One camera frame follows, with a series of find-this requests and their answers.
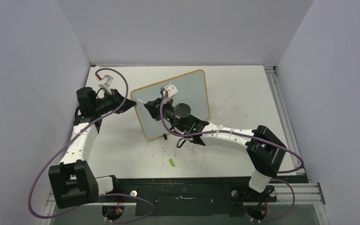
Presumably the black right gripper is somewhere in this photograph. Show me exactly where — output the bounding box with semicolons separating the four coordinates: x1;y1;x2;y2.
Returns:
145;96;186;133

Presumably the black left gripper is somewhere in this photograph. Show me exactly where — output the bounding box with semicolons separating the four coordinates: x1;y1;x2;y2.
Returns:
94;89;136;115

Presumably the yellow framed whiteboard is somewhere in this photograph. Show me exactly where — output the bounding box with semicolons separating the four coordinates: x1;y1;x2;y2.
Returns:
130;69;210;141

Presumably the green marker cap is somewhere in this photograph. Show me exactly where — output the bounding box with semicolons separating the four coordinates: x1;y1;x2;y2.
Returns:
169;158;176;167

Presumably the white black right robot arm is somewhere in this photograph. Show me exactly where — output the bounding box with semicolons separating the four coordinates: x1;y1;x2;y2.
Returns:
143;98;285;201

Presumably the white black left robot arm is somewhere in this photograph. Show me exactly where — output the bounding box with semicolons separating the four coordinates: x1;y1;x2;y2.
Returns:
48;87;137;209

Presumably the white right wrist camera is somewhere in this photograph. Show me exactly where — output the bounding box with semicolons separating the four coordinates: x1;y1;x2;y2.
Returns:
160;83;178;101

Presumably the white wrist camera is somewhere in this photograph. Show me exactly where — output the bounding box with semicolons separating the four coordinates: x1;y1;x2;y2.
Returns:
160;83;178;101
98;75;113;95

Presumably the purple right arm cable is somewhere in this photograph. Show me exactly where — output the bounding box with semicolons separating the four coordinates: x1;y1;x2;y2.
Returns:
159;91;305;224

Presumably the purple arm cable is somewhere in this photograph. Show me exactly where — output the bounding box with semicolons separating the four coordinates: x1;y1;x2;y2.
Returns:
28;67;158;225
159;91;305;224

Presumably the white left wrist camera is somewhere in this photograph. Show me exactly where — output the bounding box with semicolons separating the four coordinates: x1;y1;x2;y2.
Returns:
98;75;113;95

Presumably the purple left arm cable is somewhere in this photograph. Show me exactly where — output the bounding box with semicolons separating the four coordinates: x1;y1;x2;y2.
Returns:
28;67;158;225

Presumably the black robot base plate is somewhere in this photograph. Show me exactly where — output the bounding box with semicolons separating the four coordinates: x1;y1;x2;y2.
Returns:
90;175;308;218

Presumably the aluminium frame rail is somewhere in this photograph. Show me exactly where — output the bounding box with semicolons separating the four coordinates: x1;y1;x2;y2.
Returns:
264;66;301;157

